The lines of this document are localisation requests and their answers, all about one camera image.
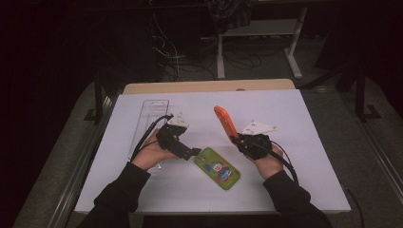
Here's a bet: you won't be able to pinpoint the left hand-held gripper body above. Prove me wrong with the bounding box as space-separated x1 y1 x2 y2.
156 112 191 159

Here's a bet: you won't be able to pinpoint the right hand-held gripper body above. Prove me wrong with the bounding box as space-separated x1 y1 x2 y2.
237 119 278 161

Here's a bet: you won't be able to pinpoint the orange phone case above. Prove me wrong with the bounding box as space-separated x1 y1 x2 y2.
213 104 240 143

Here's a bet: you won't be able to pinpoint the green cartoon phone case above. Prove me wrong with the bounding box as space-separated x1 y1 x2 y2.
193 146 241 191

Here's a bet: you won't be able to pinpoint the clear plastic rack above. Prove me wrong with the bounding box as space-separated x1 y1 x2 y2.
127 99 170 170

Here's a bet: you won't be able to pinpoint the person's right hand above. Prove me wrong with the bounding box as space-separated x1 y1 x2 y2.
245 143 284 181

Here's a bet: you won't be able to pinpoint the person's left hand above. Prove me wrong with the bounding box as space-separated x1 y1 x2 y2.
131 127 180 172

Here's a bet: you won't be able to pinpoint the black metal stand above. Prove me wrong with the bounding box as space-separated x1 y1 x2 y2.
84 70 106 125
354 63 382 124

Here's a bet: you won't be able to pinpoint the dark plaid cloth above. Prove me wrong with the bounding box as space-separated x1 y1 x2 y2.
207 0 259 33

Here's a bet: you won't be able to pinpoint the left hand-held gripper cable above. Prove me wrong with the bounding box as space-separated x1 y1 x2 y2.
130 113 175 162

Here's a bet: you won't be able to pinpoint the hand-held gripper cable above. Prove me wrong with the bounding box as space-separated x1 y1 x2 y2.
130 113 175 162
269 141 300 186

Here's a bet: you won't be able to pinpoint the right hand-held gripper cable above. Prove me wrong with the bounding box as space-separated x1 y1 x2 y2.
269 141 300 186

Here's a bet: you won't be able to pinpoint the tangle of black floor cables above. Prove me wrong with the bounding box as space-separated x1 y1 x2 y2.
163 41 264 82

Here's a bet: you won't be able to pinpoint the metal floor rail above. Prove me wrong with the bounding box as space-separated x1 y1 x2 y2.
355 124 403 203
47 94 119 228

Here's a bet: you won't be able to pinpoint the white hanging cables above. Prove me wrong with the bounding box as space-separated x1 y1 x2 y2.
151 12 182 81

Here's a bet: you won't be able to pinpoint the white metal desk frame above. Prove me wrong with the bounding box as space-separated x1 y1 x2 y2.
217 6 309 80

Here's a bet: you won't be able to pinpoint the black floor cable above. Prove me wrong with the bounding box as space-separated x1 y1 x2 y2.
343 186 366 228

